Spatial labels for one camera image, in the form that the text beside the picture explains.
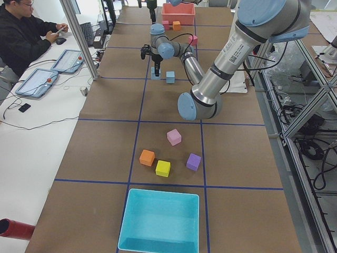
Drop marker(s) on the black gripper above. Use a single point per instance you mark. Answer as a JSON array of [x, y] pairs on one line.
[[156, 58]]

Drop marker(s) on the blue foam block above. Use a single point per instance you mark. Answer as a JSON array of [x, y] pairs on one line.
[[155, 74], [170, 77]]

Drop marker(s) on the pink foam block near bin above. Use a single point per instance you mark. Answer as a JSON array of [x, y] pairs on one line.
[[166, 24]]

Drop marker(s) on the magenta foam block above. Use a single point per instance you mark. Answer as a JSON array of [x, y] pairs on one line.
[[193, 40]]

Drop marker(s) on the orange foam block right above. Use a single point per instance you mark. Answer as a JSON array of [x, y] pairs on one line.
[[176, 25]]

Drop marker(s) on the orange foam block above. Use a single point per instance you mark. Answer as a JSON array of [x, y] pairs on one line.
[[147, 157], [176, 25]]

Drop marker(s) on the pink plastic bin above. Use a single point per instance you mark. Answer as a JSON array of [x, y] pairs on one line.
[[184, 13]]

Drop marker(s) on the light pink foam block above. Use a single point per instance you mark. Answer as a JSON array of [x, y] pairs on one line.
[[174, 137]]

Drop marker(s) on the small metal cylinder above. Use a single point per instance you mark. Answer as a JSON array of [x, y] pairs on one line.
[[84, 90]]

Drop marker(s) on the black keyboard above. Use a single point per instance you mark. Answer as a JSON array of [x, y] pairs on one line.
[[87, 32]]

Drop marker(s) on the teach pendant far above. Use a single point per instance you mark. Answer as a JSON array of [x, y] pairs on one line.
[[68, 62]]

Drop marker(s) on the teach pendant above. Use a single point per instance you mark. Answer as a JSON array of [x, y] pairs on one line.
[[38, 83], [68, 62]]

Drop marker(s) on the orange foam block left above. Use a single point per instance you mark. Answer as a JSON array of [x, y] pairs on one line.
[[147, 157]]

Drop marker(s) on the black computer mouse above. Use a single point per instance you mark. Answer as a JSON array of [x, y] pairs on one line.
[[60, 40]]

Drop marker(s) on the purple foam block left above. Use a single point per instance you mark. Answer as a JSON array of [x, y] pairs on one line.
[[193, 162]]

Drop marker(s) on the yellow foam block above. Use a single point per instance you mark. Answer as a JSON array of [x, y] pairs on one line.
[[163, 168]]

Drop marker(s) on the teach pendant near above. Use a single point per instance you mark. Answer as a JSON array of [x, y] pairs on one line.
[[38, 83]]

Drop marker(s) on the seated person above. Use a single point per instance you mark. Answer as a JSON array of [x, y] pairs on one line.
[[24, 37]]

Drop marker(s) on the black smartphone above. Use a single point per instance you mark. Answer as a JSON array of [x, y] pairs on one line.
[[24, 107]]

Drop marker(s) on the blue plastic bin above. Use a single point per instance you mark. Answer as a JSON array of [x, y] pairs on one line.
[[160, 221]]

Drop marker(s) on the red cylinder bottle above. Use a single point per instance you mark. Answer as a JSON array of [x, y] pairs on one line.
[[16, 230]]

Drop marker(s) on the aluminium frame post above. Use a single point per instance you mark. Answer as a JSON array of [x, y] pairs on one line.
[[79, 37]]

